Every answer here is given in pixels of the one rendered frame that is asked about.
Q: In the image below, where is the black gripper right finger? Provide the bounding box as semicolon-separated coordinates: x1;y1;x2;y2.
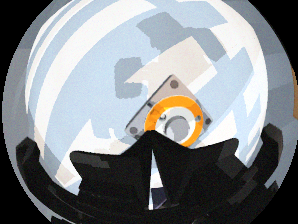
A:
152;129;239;208

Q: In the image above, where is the orange round plate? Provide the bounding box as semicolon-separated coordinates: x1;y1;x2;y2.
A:
145;95;204;147

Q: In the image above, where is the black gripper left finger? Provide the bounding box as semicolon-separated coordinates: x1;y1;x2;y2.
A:
69;131;153;210

